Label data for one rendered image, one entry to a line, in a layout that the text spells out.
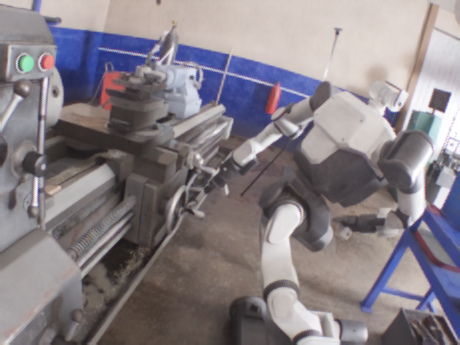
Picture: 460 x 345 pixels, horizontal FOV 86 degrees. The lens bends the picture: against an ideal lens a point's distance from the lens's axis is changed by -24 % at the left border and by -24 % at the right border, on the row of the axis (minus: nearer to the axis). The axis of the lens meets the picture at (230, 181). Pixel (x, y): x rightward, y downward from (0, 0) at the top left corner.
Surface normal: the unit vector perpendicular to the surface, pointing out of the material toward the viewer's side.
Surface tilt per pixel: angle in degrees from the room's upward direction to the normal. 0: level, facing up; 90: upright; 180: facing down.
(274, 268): 90
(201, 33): 90
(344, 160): 86
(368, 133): 75
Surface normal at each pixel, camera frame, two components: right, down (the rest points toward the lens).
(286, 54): -0.19, 0.34
